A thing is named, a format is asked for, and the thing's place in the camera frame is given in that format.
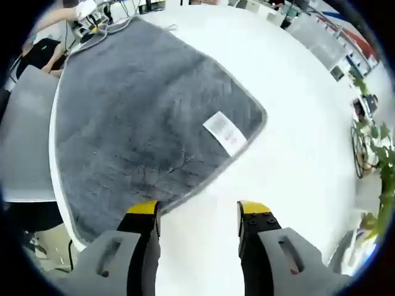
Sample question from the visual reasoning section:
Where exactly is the grey towel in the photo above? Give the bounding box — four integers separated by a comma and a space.
55, 15, 268, 244

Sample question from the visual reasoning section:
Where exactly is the grey mesh office chair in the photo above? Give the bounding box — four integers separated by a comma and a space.
0, 64, 61, 203

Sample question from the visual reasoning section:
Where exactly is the green leafy plant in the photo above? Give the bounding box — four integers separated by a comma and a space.
351, 69, 395, 241

